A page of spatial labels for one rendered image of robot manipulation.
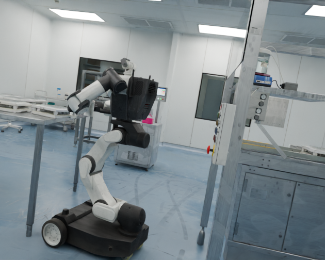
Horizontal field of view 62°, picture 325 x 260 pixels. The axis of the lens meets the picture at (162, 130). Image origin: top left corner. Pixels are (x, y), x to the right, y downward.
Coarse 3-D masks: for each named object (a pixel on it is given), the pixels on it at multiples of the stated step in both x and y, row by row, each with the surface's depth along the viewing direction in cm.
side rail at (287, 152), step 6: (246, 144) 188; (258, 150) 187; (264, 150) 187; (270, 150) 186; (276, 150) 185; (282, 150) 185; (294, 156) 184; (300, 156) 183; (306, 156) 183; (312, 156) 182; (318, 156) 182
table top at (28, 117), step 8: (0, 112) 193; (8, 112) 200; (24, 112) 215; (72, 112) 278; (16, 120) 190; (24, 120) 190; (32, 120) 190; (40, 120) 190; (48, 120) 197; (56, 120) 211; (64, 120) 229
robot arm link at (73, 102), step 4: (72, 96) 169; (76, 96) 170; (68, 100) 170; (72, 100) 169; (76, 100) 169; (68, 104) 173; (72, 104) 169; (76, 104) 169; (72, 108) 171; (76, 108) 169; (76, 112) 170
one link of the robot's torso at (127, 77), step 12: (132, 72) 180; (132, 84) 181; (144, 84) 181; (156, 84) 196; (120, 96) 185; (132, 96) 184; (144, 96) 182; (120, 108) 188; (132, 108) 185; (144, 108) 191
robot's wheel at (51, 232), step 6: (48, 222) 192; (54, 222) 190; (60, 222) 192; (42, 228) 195; (48, 228) 195; (54, 228) 193; (60, 228) 188; (66, 228) 192; (42, 234) 195; (48, 234) 195; (54, 234) 193; (60, 234) 188; (66, 234) 191; (48, 240) 194; (54, 240) 193; (60, 240) 189; (54, 246) 191
